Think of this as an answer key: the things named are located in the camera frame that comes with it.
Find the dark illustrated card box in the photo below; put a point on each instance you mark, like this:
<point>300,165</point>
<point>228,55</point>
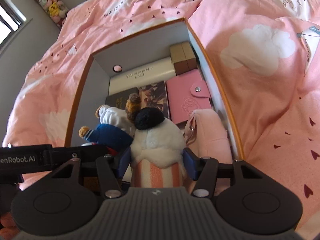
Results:
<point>155,95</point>

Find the white panda plush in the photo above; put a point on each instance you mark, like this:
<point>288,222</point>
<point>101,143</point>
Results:
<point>156,151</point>

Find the person right hand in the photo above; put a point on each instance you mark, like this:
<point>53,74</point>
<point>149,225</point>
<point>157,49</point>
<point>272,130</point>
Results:
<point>9,230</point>

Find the brown bear plush keychain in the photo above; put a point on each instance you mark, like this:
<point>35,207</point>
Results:
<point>116,129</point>

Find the orange cardboard box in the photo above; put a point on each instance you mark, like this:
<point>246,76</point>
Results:
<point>142,48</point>

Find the black gift box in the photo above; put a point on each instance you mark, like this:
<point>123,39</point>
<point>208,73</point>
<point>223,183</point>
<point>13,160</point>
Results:
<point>119,99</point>

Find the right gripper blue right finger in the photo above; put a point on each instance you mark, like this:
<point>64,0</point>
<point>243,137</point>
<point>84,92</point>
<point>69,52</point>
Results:
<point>203,171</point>

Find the pink snap wallet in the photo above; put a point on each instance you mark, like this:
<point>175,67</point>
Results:
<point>187,92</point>

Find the long white box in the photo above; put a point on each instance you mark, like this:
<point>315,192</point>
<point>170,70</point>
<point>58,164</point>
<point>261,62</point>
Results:
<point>153,72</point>

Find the pink zip pouch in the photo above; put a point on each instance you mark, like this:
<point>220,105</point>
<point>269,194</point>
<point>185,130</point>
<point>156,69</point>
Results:
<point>206,136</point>

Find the window with frame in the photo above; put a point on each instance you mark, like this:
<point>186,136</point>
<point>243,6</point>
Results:
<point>13,20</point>

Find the small brown cardboard box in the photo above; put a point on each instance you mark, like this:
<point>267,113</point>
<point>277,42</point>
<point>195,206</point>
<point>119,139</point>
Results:
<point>183,57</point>

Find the pink patterned duvet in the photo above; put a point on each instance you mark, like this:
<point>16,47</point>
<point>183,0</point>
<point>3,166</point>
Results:
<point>264,52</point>

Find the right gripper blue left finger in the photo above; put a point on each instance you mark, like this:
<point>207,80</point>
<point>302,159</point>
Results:
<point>110,171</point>

